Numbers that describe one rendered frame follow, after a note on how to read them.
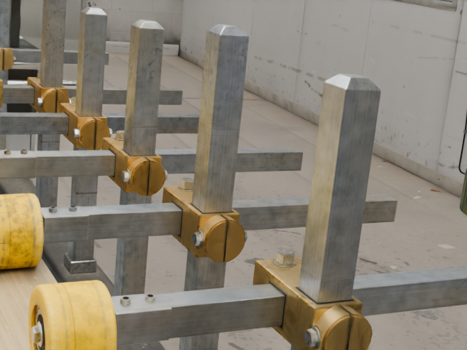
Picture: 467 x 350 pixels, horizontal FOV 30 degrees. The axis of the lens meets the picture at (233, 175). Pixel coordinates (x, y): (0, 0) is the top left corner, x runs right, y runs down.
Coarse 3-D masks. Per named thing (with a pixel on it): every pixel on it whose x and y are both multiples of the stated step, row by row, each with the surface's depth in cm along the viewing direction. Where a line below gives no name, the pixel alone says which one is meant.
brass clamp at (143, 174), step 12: (108, 144) 124; (120, 144) 124; (120, 156) 120; (132, 156) 118; (144, 156) 119; (156, 156) 119; (120, 168) 120; (132, 168) 117; (144, 168) 117; (156, 168) 117; (120, 180) 120; (132, 180) 116; (144, 180) 117; (156, 180) 118; (144, 192) 118; (156, 192) 119
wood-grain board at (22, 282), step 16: (0, 272) 93; (16, 272) 93; (32, 272) 94; (48, 272) 94; (0, 288) 89; (16, 288) 89; (32, 288) 90; (0, 304) 85; (16, 304) 85; (0, 320) 82; (16, 320) 82; (0, 336) 79; (16, 336) 79
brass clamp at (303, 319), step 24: (264, 264) 83; (288, 288) 78; (288, 312) 78; (312, 312) 74; (336, 312) 74; (360, 312) 76; (288, 336) 78; (312, 336) 73; (336, 336) 73; (360, 336) 74
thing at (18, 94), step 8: (8, 88) 163; (16, 88) 164; (24, 88) 164; (32, 88) 165; (72, 88) 168; (104, 88) 172; (112, 88) 173; (120, 88) 174; (160, 88) 178; (168, 88) 179; (176, 88) 180; (8, 96) 163; (16, 96) 164; (24, 96) 165; (32, 96) 165; (72, 96) 169; (104, 96) 171; (112, 96) 172; (120, 96) 173; (160, 96) 176; (168, 96) 177; (176, 96) 178; (160, 104) 177; (168, 104) 178; (176, 104) 178
